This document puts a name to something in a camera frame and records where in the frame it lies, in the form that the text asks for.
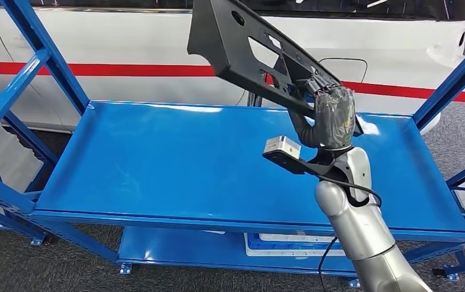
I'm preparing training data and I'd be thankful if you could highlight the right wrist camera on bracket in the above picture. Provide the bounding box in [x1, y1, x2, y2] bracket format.
[262, 136, 338, 177]

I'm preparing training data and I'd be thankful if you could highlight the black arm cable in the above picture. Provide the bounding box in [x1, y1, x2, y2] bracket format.
[317, 174, 382, 292]

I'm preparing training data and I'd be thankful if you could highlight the black cylindrical post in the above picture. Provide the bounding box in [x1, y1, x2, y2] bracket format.
[246, 90, 264, 108]

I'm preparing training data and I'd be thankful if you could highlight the black plastic panel part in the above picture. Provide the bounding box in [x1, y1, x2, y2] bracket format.
[187, 0, 365, 137]

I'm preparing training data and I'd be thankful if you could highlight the white car with red stripe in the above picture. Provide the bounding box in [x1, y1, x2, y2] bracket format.
[0, 0, 465, 136]

